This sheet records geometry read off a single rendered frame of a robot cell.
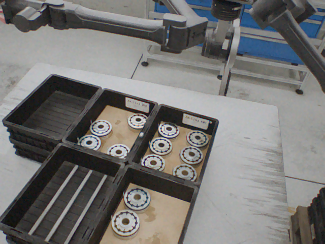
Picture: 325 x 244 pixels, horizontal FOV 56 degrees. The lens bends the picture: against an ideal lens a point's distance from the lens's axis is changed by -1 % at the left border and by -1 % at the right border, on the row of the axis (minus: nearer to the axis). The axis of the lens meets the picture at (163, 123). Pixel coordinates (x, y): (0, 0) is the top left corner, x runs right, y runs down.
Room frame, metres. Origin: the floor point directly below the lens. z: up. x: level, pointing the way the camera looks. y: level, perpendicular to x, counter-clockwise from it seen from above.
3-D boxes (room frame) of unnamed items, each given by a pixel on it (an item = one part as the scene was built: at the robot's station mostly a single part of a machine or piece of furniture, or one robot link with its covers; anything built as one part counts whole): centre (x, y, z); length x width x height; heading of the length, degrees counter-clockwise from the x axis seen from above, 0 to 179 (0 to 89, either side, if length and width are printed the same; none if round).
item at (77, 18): (0.89, 0.18, 1.45); 0.43 x 0.06 x 0.11; 82
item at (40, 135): (1.07, 0.51, 0.92); 0.40 x 0.30 x 0.02; 165
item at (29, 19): (0.88, 0.41, 1.45); 0.12 x 0.11 x 0.09; 81
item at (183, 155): (0.90, -0.14, 0.86); 0.10 x 0.10 x 0.01
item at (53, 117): (1.07, 0.51, 0.87); 0.40 x 0.30 x 0.11; 165
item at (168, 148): (0.94, 0.00, 0.86); 0.10 x 0.10 x 0.01
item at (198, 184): (0.92, -0.07, 0.92); 0.40 x 0.30 x 0.02; 165
